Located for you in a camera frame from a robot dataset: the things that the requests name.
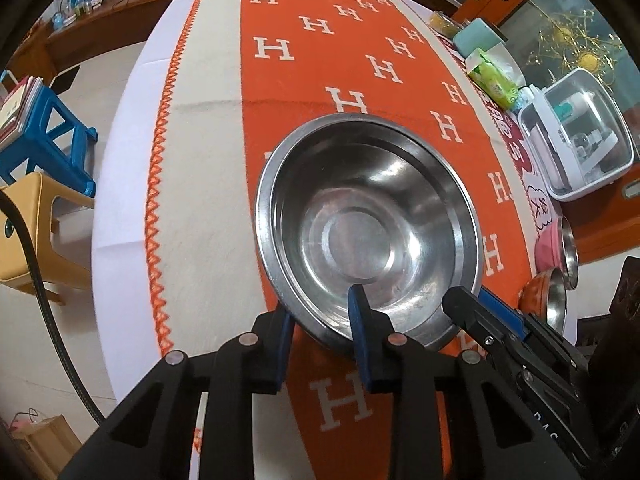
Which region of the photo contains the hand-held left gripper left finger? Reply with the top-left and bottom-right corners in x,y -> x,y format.
57,305 -> 297,480

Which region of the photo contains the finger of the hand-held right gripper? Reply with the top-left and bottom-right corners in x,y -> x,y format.
477,287 -> 533,337
442,286 -> 508,358

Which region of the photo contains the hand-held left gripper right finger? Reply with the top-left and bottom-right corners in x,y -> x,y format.
348,284 -> 588,480

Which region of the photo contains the orange steel bowl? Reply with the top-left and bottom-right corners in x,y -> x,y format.
520,266 -> 571,338

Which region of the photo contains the pink steel bowl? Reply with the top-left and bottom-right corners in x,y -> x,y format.
534,216 -> 580,291

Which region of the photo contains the large steel basin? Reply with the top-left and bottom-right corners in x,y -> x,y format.
254,114 -> 484,356

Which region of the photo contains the white lidded plastic container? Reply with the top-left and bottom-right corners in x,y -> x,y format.
517,67 -> 637,203

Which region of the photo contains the light blue packet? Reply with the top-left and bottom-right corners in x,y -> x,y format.
512,86 -> 541,113

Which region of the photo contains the green tissue packet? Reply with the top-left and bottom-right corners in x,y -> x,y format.
466,47 -> 526,111

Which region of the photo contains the orange printed blanket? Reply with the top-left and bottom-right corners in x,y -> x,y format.
142,0 -> 538,480

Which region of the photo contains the cardboard box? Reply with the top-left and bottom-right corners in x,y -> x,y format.
10,412 -> 83,480

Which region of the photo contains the yellow plastic stool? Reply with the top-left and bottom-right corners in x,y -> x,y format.
0,172 -> 96,306

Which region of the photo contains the teal tissue box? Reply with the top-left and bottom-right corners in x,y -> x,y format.
452,17 -> 508,58

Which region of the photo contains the clear yellow-filled jar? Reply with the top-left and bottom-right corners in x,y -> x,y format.
429,11 -> 463,38

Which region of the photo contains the blue plastic stool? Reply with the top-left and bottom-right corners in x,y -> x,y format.
0,85 -> 98,196

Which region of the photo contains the stack of books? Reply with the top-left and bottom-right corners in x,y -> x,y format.
0,76 -> 44,152

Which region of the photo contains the wooden desk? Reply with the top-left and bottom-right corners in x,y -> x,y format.
10,0 -> 201,81

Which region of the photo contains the thick black cable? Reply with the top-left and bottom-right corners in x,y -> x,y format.
0,185 -> 108,423

